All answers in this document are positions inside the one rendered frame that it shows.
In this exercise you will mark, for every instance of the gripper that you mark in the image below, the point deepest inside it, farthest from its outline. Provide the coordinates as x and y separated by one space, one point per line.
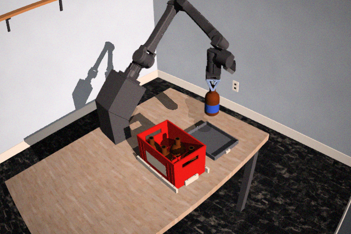
214 77

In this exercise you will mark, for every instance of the red crate with dividers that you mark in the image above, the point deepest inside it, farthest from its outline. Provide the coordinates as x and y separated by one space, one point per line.
175 171

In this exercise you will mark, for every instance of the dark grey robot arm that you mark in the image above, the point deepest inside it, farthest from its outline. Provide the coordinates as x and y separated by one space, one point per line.
219 54

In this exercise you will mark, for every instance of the orange bottle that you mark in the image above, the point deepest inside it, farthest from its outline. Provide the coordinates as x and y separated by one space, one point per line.
166 153
153 143
212 99
178 148

